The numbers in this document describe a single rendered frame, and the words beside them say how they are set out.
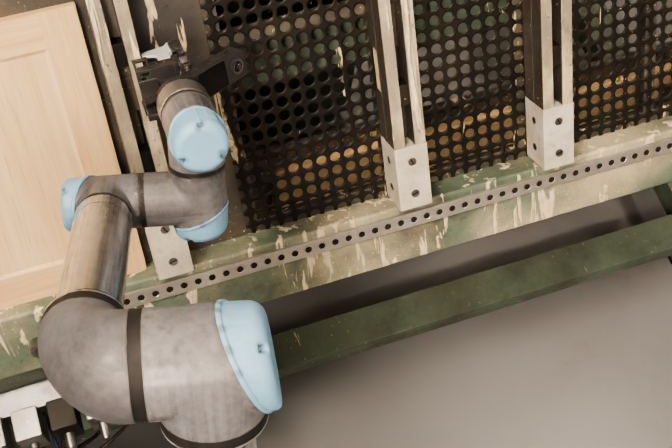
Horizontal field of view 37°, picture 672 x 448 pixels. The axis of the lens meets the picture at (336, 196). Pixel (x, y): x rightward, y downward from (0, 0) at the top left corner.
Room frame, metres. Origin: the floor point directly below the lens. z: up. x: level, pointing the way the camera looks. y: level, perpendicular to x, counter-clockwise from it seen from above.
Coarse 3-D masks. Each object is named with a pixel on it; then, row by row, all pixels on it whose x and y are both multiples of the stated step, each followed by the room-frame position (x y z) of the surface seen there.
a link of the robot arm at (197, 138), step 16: (176, 96) 0.66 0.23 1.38; (192, 96) 0.66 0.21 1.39; (176, 112) 0.62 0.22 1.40; (192, 112) 0.62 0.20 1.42; (208, 112) 0.63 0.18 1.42; (176, 128) 0.59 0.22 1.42; (192, 128) 0.59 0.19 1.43; (208, 128) 0.60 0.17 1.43; (224, 128) 0.61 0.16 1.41; (176, 144) 0.57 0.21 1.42; (192, 144) 0.58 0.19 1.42; (208, 144) 0.58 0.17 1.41; (224, 144) 0.59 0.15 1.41; (176, 160) 0.57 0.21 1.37; (192, 160) 0.56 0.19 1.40; (208, 160) 0.57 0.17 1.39; (224, 160) 0.60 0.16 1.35
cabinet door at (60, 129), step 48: (0, 48) 0.76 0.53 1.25; (48, 48) 0.78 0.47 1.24; (0, 96) 0.71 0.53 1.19; (48, 96) 0.74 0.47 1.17; (96, 96) 0.76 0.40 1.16; (0, 144) 0.66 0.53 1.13; (48, 144) 0.68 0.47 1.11; (96, 144) 0.71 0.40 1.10; (0, 192) 0.61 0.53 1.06; (48, 192) 0.63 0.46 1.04; (0, 240) 0.55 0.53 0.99; (48, 240) 0.57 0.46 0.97; (0, 288) 0.49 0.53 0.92; (48, 288) 0.51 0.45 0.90
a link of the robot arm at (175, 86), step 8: (176, 80) 0.70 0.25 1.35; (184, 80) 0.70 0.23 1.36; (192, 80) 0.71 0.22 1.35; (168, 88) 0.68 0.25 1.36; (176, 88) 0.68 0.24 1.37; (184, 88) 0.68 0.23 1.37; (192, 88) 0.68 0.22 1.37; (200, 88) 0.69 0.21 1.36; (160, 96) 0.67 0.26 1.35; (168, 96) 0.66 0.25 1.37; (208, 96) 0.68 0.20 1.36; (160, 104) 0.66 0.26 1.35; (160, 112) 0.65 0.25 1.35
